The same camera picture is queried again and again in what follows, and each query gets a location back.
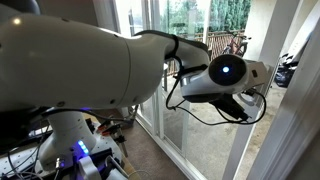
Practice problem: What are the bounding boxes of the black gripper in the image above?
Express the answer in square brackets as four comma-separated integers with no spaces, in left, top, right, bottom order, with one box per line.
[244,87,266,101]

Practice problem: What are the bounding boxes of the white perforated mounting plate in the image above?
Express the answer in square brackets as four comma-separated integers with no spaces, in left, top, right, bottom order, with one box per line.
[0,128,124,180]

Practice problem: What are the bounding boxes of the white fixed glass door panel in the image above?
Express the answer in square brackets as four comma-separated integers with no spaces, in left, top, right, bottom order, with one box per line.
[133,0,201,180]

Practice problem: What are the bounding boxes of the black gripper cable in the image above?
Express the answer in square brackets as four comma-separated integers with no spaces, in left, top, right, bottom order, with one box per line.
[165,33,268,127]

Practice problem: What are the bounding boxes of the white door jamb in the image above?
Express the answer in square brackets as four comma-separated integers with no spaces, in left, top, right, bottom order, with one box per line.
[246,19,320,180]

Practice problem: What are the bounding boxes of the green hedge trees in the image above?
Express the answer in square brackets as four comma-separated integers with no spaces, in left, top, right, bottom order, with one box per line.
[159,0,252,34]

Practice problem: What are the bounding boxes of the wooden balcony railing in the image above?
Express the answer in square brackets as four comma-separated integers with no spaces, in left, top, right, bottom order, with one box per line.
[166,29,246,76]

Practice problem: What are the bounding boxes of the silver connector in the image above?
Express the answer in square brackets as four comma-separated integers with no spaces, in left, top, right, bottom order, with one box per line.
[54,156,65,170]

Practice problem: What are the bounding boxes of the red bicycle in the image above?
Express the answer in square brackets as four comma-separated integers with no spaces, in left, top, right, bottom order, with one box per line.
[221,31,252,58]

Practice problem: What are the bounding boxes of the white surfboard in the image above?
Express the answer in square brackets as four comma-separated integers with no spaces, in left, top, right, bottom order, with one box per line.
[286,0,320,64]

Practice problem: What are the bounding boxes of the white plastic mount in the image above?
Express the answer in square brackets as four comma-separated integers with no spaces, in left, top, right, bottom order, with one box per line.
[78,155,103,180]

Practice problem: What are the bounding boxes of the black garbage bag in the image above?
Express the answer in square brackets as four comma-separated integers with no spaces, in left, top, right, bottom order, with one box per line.
[273,63,298,89]

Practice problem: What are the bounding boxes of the white framed sliding glass door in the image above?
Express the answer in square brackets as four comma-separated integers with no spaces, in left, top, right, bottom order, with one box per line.
[181,0,303,180]

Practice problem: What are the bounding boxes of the white door handle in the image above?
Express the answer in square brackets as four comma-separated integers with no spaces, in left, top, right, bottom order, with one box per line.
[238,84,273,108]

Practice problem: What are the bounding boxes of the white cable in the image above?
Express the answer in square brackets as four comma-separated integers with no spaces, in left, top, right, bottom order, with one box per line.
[104,154,153,180]

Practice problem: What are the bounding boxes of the red black bar clamp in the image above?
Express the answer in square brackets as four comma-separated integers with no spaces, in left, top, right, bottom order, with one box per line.
[97,118,116,132]
[101,123,129,158]

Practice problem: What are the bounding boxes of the black base cable bundle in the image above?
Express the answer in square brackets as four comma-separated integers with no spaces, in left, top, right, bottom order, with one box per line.
[0,126,46,180]

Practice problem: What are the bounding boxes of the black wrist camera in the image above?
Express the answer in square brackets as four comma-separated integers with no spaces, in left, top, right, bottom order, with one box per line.
[209,93,251,122]

